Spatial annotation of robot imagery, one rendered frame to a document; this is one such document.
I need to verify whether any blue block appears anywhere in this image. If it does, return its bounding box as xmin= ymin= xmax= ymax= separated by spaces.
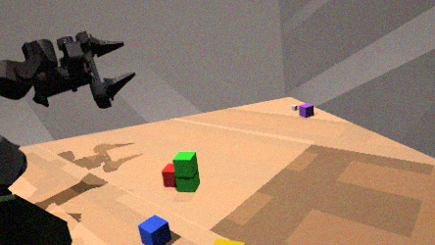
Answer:
xmin=138 ymin=215 xmax=171 ymax=245

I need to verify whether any red block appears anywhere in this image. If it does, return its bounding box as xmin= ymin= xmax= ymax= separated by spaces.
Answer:
xmin=161 ymin=164 xmax=176 ymax=187

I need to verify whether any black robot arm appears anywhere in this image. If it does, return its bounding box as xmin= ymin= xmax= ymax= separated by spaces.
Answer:
xmin=0 ymin=36 xmax=86 ymax=196

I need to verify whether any green block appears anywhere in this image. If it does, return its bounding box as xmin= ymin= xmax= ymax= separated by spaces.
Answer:
xmin=175 ymin=170 xmax=200 ymax=192
xmin=172 ymin=152 xmax=198 ymax=177

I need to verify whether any purple cube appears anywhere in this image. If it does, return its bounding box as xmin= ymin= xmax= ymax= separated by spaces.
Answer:
xmin=298 ymin=104 xmax=314 ymax=118

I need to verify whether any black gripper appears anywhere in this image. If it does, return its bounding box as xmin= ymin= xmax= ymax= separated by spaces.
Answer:
xmin=57 ymin=31 xmax=136 ymax=109

